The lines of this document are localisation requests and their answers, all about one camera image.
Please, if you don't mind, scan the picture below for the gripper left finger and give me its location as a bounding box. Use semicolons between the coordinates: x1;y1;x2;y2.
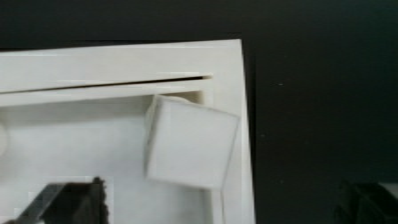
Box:
13;177;111;224

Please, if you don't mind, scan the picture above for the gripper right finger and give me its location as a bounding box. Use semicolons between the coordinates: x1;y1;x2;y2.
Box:
335;181;398;224

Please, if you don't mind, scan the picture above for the white table leg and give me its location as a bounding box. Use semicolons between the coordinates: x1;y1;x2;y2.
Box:
146;95;241;189

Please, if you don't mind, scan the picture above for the white square tabletop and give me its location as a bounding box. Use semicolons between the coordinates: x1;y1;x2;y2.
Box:
0;96;257;224

